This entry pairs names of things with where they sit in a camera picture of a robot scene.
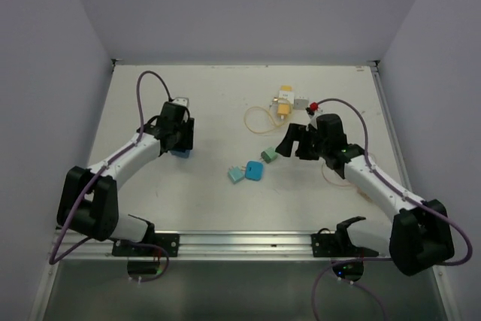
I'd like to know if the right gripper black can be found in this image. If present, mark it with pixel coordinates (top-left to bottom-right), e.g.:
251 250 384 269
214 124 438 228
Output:
275 123 328 161

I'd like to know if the dark blue cube socket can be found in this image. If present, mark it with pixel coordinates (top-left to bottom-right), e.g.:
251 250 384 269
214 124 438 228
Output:
169 148 191 159

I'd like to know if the pink charging cable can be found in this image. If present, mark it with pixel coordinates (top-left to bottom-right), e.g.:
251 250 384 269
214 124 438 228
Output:
321 153 377 201

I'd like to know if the mint green USB charger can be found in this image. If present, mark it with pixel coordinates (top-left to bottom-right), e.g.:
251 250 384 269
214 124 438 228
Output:
260 147 278 164

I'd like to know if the bright blue plug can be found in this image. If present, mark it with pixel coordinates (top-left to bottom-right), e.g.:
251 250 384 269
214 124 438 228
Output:
241 160 264 181

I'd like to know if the light cyan USB charger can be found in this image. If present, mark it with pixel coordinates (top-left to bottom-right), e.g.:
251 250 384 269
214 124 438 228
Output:
227 166 245 184

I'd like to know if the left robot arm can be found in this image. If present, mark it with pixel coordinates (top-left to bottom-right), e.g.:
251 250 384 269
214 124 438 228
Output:
56 98 195 256

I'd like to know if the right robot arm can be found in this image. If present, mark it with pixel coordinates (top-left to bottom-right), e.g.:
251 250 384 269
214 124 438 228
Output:
276 114 455 276

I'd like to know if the white cube socket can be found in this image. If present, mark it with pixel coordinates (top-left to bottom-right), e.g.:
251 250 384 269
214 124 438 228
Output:
277 90 295 104

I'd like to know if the yellow top plug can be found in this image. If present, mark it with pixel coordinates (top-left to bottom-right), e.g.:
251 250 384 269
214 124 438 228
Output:
280 85 292 92

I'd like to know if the yellow USB charger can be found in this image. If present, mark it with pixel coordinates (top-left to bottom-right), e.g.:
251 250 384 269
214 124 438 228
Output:
277 101 292 120

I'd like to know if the grey white charger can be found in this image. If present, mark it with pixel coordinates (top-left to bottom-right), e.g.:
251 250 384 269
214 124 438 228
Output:
293 95 310 110

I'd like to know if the yellow charging cable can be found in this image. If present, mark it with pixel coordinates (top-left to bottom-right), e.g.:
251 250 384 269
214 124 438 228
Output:
244 104 290 135

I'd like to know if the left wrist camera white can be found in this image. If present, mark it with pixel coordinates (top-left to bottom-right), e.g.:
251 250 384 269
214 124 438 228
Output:
170 97 190 111

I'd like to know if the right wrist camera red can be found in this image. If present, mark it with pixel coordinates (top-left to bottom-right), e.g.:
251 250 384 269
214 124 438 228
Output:
306 102 323 128

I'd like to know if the aluminium right side rail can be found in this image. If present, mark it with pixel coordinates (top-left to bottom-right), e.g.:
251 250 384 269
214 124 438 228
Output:
368 59 424 230

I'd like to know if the aluminium rail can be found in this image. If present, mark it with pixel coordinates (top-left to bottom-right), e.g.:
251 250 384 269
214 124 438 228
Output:
368 59 424 230
50 227 392 262

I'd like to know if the right black base bracket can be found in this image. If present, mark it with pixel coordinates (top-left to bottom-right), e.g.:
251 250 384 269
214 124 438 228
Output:
310 229 379 258

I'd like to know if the black base bracket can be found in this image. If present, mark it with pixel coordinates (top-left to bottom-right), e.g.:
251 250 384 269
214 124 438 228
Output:
112 232 180 257
310 229 379 258

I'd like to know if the left black base bracket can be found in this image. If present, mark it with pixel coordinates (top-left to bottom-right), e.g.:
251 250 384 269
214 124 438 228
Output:
112 232 180 257

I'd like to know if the aluminium front rail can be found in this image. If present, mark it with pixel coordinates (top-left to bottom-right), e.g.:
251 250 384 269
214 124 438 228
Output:
50 227 392 262

